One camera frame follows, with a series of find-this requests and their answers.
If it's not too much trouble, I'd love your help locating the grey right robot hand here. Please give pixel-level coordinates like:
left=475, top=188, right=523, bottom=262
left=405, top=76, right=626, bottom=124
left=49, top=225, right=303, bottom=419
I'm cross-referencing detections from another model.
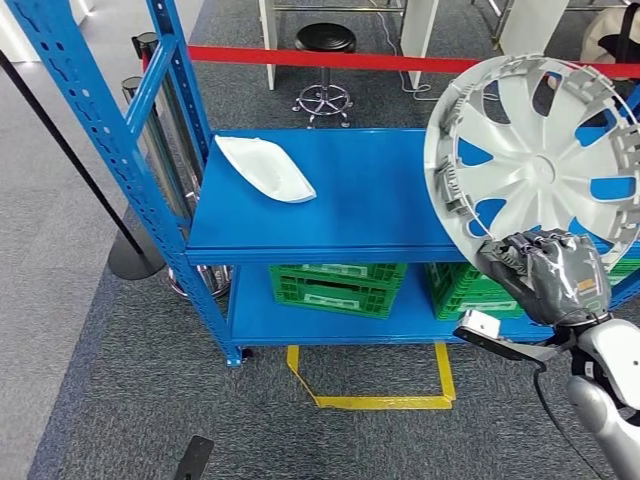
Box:
left=473, top=227, right=613, bottom=330

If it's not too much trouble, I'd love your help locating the silver plastic wheel hubcap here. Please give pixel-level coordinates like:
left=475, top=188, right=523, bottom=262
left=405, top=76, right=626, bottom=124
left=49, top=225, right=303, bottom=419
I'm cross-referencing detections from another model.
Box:
left=423, top=54, right=640, bottom=273

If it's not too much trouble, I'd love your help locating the blue metal shelf rack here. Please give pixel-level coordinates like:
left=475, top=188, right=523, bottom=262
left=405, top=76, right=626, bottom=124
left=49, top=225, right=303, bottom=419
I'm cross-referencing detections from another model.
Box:
left=5, top=0, right=640, bottom=369

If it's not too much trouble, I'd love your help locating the white curved plastic part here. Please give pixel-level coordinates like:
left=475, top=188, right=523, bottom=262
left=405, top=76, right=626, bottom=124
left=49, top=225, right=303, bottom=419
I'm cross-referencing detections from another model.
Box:
left=214, top=135, right=318, bottom=205

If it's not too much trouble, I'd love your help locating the clear plastic film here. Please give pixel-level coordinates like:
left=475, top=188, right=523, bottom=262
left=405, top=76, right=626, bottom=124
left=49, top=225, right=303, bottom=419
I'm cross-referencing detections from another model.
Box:
left=519, top=231, right=612, bottom=326

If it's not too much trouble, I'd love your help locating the black office chair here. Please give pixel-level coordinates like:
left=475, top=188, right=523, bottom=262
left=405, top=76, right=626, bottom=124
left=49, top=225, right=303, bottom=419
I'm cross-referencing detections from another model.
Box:
left=597, top=3, right=640, bottom=66

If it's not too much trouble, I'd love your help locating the person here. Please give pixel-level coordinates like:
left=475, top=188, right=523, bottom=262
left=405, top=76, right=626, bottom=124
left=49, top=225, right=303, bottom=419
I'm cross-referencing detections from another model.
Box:
left=580, top=5, right=640, bottom=66

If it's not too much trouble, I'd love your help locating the yellow floor tape outline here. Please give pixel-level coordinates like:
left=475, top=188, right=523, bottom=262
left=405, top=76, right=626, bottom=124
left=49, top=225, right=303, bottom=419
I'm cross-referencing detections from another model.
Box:
left=285, top=342, right=457, bottom=411

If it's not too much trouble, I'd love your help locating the red barrier belt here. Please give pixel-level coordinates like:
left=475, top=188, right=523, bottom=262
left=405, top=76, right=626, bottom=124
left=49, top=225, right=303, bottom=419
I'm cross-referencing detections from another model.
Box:
left=187, top=44, right=640, bottom=79

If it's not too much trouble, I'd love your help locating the black round stool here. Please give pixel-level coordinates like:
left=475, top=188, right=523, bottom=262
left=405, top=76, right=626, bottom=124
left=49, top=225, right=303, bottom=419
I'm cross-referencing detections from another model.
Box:
left=292, top=23, right=358, bottom=129

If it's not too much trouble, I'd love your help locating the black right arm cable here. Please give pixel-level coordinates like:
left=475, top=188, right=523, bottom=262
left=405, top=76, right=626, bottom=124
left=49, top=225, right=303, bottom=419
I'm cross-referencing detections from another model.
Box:
left=531, top=361, right=608, bottom=480

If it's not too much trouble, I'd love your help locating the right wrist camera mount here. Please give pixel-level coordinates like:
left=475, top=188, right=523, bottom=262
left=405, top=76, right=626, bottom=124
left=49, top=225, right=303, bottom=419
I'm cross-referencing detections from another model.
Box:
left=453, top=308, right=564, bottom=364

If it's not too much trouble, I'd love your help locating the white floor cable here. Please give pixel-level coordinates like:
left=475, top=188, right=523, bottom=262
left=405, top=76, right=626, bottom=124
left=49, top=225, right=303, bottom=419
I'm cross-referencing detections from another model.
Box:
left=374, top=6, right=454, bottom=104

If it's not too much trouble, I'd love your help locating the black stanchion post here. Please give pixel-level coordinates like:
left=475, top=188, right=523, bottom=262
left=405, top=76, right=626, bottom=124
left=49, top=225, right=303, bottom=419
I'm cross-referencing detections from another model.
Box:
left=0, top=49, right=166, bottom=282

